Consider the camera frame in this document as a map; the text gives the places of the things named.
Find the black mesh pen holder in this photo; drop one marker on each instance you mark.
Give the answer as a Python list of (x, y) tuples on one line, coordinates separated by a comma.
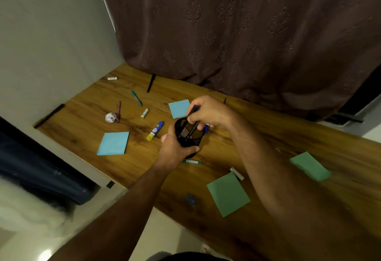
[(187, 138)]

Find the blue pencil sharpener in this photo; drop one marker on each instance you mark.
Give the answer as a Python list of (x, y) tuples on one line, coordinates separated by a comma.
[(190, 199)]

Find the person's right fingers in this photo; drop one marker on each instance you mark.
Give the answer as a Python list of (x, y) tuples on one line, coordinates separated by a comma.
[(199, 112)]

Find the person's right forearm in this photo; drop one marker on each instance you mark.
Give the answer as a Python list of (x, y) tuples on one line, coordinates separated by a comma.
[(285, 186)]

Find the person's left forearm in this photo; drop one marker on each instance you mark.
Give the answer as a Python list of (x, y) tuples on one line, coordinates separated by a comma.
[(119, 219)]

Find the person's left thumb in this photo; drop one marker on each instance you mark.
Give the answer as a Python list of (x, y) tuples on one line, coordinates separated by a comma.
[(189, 151)]

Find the small green sticky note pad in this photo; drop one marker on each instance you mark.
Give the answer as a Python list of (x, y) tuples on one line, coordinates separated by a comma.
[(310, 166)]

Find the crumpled white paper ball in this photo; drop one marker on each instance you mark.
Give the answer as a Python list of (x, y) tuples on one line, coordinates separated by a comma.
[(110, 117)]

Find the white fluffy rug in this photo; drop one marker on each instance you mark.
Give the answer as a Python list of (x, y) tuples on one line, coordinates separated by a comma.
[(29, 210)]

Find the small blue sticky note pad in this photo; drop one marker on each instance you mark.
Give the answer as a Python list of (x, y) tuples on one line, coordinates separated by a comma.
[(179, 108)]

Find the maroon pen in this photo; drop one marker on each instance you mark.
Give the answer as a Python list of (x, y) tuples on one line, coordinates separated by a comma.
[(118, 111)]

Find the brown patterned curtain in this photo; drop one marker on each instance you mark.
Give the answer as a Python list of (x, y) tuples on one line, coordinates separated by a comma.
[(253, 40)]

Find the blue pen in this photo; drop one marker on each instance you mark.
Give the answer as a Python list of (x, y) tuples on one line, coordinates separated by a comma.
[(206, 127)]

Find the blue and yellow glue stick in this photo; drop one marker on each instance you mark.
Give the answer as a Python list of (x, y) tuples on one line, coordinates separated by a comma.
[(155, 131)]

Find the black pen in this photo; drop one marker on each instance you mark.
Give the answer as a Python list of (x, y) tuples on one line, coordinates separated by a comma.
[(193, 127), (151, 83)]

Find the green marker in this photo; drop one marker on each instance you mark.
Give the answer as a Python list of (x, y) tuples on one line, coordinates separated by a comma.
[(192, 161)]

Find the person's right hand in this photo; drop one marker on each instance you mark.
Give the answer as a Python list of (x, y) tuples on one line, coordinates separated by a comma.
[(212, 110)]

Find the person's left hand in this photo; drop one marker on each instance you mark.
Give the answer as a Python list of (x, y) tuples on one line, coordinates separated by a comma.
[(169, 153)]

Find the dark blue sofa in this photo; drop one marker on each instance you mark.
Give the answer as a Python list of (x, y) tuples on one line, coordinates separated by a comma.
[(38, 165)]

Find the large green sticky note pad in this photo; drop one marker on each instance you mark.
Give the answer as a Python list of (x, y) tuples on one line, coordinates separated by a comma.
[(228, 194)]

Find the large blue sticky note pad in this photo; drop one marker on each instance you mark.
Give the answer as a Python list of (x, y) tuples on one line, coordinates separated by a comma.
[(113, 143)]

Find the person's black shorts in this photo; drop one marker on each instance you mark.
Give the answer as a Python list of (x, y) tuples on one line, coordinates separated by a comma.
[(190, 256)]

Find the teal pen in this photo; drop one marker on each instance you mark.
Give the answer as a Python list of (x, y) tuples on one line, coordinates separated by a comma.
[(137, 98)]

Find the small white correction tube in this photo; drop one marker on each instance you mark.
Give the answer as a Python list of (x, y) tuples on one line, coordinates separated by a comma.
[(144, 113)]

